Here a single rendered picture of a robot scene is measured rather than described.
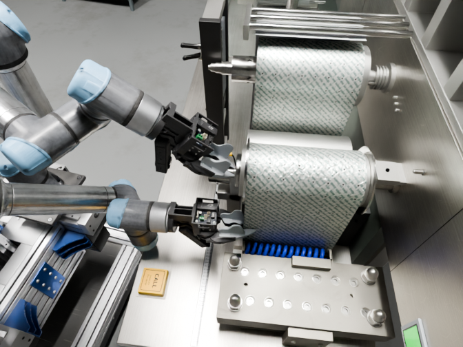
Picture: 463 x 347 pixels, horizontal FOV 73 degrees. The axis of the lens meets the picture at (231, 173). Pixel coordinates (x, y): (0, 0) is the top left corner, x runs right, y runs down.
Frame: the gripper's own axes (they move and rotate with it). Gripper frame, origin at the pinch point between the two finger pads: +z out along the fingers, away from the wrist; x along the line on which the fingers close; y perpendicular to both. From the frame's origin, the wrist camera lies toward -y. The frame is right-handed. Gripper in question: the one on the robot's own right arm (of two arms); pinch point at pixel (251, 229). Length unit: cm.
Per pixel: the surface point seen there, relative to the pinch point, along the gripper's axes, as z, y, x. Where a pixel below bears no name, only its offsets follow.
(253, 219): 0.2, 5.7, -0.2
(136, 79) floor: -113, -109, 197
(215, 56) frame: -12.2, 26.1, 33.1
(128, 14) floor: -157, -109, 315
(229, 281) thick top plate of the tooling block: -4.2, -6.1, -11.6
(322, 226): 16.3, 5.1, -0.3
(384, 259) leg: 50, -40, 13
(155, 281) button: -25.2, -16.7, -10.1
